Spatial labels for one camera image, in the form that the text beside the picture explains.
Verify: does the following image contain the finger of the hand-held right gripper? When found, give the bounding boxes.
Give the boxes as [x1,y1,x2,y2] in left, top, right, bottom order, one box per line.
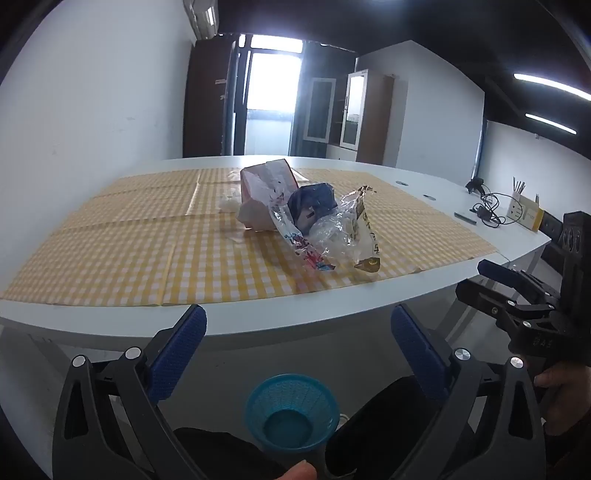
[455,280,555,324]
[478,260,561,303]

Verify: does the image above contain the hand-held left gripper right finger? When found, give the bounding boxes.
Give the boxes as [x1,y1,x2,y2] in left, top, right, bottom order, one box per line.
[390,304,548,480]

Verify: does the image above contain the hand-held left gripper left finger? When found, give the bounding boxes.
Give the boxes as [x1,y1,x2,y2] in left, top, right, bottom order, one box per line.
[52,304,208,480]

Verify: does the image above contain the blue plastic mesh basket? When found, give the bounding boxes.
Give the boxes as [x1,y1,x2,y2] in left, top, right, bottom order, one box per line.
[245,374,340,455]

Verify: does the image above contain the gold foil snack wrapper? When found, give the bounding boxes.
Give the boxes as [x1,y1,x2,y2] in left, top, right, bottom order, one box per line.
[339,185,382,274]

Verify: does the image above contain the clear plastic bag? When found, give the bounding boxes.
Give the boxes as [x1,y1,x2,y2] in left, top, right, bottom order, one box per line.
[308,208,365,266]

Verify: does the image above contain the clear printed plastic wrapper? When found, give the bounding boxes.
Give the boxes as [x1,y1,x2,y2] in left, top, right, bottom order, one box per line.
[269,203,337,273]

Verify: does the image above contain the pink paper bag red edge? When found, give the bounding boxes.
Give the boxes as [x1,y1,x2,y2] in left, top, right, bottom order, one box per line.
[237,159,311,232]

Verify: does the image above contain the dark blue snack bag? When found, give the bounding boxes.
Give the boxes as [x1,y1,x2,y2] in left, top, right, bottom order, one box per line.
[287,183,338,234]

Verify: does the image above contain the person's right hand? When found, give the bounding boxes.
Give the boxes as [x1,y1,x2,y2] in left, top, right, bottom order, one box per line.
[533,364,591,437]

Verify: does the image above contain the person's left hand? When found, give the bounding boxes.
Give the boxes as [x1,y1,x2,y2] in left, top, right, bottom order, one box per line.
[281,460,319,480]

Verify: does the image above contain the yellow white pen holder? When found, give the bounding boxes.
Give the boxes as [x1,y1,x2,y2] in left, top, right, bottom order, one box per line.
[506,193,546,232]

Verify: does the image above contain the black chair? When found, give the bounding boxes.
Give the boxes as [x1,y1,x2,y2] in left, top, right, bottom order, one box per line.
[538,210,566,266]

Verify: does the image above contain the person's black trousers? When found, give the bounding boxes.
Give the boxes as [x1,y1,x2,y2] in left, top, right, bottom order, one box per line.
[173,376,476,480]

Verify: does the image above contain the white oval table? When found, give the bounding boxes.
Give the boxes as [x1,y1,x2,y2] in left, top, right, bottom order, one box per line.
[0,154,552,365]

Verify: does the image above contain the yellow checked tablecloth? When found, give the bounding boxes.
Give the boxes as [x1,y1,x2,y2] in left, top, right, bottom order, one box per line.
[0,167,499,309]

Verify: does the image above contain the long ceiling light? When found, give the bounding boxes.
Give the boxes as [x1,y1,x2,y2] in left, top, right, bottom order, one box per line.
[513,73,591,101]
[525,112,578,136]

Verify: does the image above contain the wooden glass door cabinet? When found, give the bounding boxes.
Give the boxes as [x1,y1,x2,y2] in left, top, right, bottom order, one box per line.
[339,69,394,167]

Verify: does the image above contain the dark glass door cabinet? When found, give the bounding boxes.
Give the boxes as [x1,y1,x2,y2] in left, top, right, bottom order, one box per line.
[291,74,347,158]

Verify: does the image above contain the dark brown wardrobe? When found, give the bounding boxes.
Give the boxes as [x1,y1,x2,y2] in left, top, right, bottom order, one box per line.
[183,38,241,158]

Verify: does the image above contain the glass balcony door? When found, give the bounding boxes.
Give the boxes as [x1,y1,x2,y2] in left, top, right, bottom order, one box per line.
[233,34,305,158]

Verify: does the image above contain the white air conditioner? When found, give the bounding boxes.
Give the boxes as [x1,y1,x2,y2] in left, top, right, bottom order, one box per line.
[183,0,220,38]

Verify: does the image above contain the black cable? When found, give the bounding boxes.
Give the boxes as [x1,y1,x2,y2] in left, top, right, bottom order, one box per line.
[471,191,520,228]

